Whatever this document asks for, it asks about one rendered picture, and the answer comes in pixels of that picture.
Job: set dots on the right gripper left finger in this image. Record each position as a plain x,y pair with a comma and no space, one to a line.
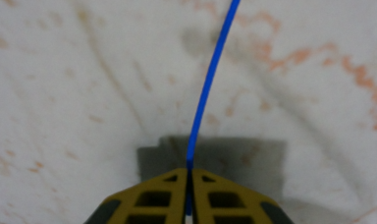
160,200

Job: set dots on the blue wire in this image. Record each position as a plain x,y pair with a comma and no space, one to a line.
205,92

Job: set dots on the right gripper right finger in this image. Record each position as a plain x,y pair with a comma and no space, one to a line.
216,200

